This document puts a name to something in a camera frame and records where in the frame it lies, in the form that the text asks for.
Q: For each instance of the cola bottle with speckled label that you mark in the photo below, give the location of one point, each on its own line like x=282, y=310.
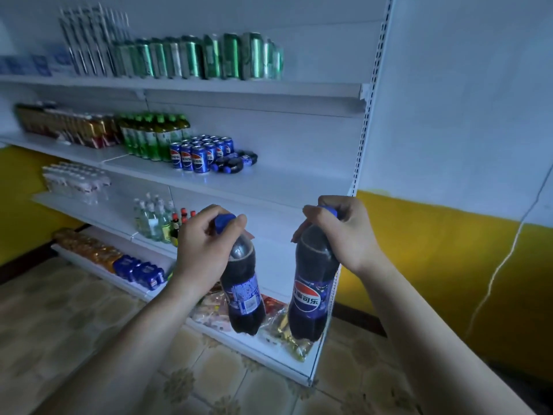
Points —
x=243, y=293

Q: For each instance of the person's right forearm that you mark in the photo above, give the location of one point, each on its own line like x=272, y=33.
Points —
x=427, y=350

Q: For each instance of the pile of clear snack bags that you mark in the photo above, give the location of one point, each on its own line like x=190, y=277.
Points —
x=281, y=328

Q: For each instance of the row of gold red cans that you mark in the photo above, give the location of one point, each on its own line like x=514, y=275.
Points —
x=69, y=127

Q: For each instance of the row of dark blue packets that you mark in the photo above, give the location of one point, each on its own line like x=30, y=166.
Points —
x=142, y=272

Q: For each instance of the small lying cola bottle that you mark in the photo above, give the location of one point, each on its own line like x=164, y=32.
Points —
x=248, y=158
x=229, y=165

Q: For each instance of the group of blue cola cans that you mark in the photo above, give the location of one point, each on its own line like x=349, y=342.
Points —
x=199, y=158

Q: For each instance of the person's left hand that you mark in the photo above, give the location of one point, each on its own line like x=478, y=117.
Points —
x=198, y=254

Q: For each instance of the person's left forearm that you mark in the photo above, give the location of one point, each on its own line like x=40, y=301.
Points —
x=129, y=354

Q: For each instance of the row of small white bottles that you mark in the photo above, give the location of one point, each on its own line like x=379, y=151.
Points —
x=75, y=181

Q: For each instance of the row of green soda bottles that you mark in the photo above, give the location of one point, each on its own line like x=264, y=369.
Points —
x=151, y=136

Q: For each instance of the group of clear drink bottles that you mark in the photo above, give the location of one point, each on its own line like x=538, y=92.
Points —
x=153, y=220

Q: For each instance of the person's right thumb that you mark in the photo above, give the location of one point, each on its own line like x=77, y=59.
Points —
x=306, y=231

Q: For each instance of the row of orange packets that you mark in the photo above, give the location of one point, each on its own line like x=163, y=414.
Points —
x=86, y=248

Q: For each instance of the white metal shelving unit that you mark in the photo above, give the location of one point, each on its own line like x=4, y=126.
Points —
x=281, y=185

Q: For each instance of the person's left thumb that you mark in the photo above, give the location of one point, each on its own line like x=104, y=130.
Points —
x=237, y=231

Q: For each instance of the row of green cans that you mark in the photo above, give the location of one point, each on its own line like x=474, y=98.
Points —
x=194, y=58

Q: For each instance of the cola bottle with round emblem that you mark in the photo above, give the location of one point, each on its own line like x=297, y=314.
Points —
x=312, y=293

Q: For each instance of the row of pale blue packets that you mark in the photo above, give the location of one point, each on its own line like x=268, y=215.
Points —
x=30, y=63

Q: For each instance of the person's right hand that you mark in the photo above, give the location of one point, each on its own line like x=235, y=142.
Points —
x=348, y=237

